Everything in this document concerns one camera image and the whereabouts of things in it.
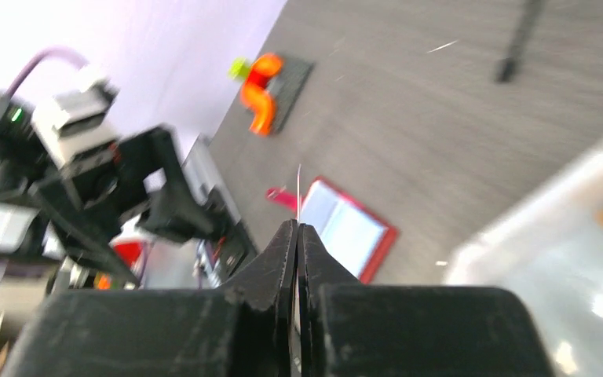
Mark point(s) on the white two-compartment tray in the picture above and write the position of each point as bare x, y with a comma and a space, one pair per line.
548, 250

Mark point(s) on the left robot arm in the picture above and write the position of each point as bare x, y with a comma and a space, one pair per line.
26, 234

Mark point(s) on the green toy block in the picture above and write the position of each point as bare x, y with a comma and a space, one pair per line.
240, 69

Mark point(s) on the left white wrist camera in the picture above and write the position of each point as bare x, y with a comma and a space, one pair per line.
72, 123

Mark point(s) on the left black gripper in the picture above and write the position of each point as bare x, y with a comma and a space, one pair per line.
89, 200

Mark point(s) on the orange curved plastic piece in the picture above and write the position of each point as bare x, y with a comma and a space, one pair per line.
254, 94

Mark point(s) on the grey studded baseplate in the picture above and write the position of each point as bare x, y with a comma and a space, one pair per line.
287, 85

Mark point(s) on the red card holder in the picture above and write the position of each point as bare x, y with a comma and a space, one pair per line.
354, 235

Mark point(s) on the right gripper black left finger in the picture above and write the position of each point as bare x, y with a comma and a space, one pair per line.
241, 328

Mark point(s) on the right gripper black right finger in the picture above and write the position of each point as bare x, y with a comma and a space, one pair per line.
353, 329

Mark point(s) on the black microphone tripod stand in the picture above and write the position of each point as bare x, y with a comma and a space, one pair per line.
513, 59

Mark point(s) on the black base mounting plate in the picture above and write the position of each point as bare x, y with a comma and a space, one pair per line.
231, 247

